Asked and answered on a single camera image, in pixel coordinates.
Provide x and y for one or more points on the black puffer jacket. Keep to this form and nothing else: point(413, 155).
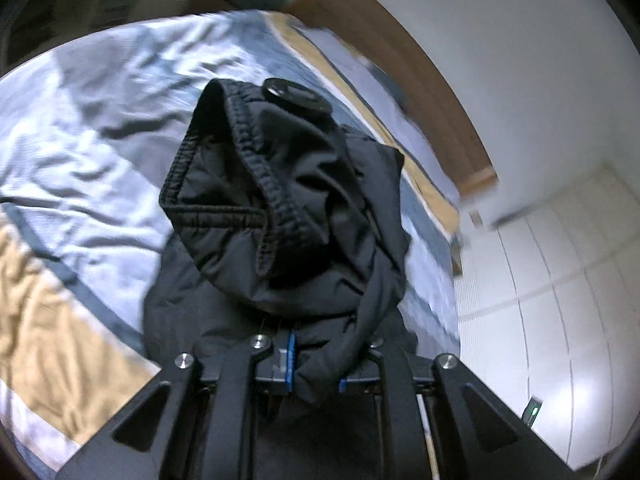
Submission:
point(282, 220)

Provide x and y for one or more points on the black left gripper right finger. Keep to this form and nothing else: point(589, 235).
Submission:
point(437, 420)

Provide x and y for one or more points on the wooden headboard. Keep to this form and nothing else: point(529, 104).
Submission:
point(431, 103)

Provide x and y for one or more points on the striped blue white yellow duvet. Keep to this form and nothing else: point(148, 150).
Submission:
point(88, 132)

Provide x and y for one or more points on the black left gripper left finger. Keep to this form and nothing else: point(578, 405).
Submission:
point(193, 420)

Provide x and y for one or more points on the white wardrobe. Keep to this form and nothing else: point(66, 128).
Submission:
point(549, 309)

